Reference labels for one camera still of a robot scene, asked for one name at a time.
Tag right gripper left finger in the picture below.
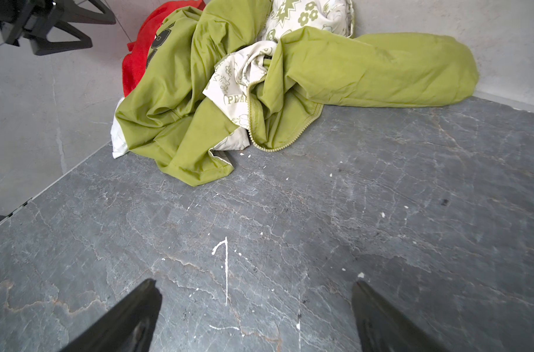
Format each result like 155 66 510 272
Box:
61 279 163 352

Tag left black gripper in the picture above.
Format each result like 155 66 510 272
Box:
0 0 116 56

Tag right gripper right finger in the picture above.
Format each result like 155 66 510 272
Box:
352 280 447 351

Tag red cloth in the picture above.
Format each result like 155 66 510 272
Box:
122 0 205 97

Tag plain white cloth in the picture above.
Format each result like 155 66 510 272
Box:
110 97 129 159

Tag green cloth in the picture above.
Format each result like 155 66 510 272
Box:
116 1 479 186

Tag white floral patterned cloth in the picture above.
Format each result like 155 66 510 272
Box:
203 0 354 151

